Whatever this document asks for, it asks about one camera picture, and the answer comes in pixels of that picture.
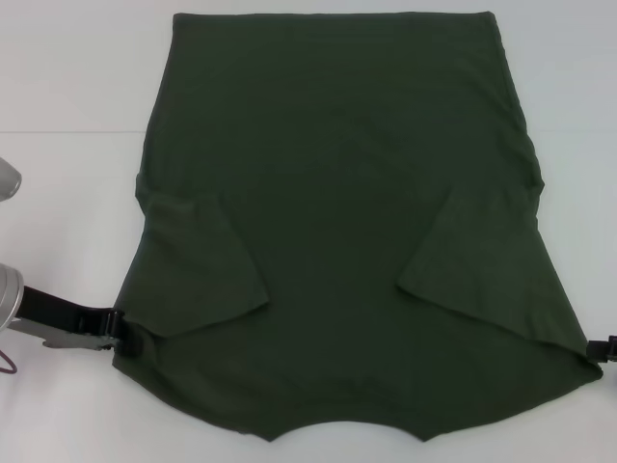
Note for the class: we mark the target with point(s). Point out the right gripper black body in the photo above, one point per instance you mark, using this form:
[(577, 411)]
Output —
[(613, 348)]

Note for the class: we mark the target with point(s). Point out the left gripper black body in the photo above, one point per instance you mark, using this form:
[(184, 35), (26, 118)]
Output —
[(62, 316)]

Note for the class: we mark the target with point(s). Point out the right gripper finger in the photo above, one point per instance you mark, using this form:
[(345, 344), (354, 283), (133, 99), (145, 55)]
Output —
[(599, 349)]

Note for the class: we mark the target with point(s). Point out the dark green t-shirt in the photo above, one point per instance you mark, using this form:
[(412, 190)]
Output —
[(337, 193)]

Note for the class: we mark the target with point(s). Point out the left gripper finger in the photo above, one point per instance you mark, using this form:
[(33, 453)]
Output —
[(137, 342)]

